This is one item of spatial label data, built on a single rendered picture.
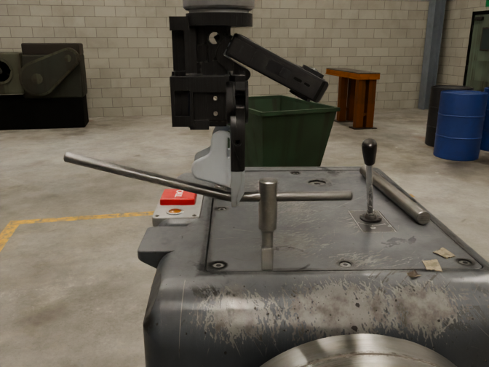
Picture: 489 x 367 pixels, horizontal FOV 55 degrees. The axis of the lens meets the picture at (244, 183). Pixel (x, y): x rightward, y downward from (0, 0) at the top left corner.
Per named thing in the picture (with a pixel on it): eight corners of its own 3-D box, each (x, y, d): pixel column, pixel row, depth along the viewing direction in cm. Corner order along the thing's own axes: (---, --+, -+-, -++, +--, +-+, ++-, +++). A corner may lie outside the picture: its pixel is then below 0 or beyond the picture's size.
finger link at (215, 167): (193, 206, 55) (191, 127, 52) (244, 205, 55) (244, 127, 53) (191, 214, 52) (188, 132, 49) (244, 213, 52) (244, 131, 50)
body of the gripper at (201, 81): (180, 121, 56) (175, 16, 53) (250, 121, 56) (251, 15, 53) (172, 134, 49) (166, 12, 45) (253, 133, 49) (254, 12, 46)
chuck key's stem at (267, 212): (274, 263, 59) (276, 176, 56) (276, 271, 57) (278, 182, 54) (257, 263, 59) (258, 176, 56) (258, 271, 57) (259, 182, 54)
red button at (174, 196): (164, 199, 86) (164, 188, 85) (197, 198, 86) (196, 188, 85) (159, 210, 80) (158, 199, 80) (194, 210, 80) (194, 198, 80)
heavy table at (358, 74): (322, 116, 993) (325, 68, 964) (342, 115, 1001) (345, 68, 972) (354, 129, 842) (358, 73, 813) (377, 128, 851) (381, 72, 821)
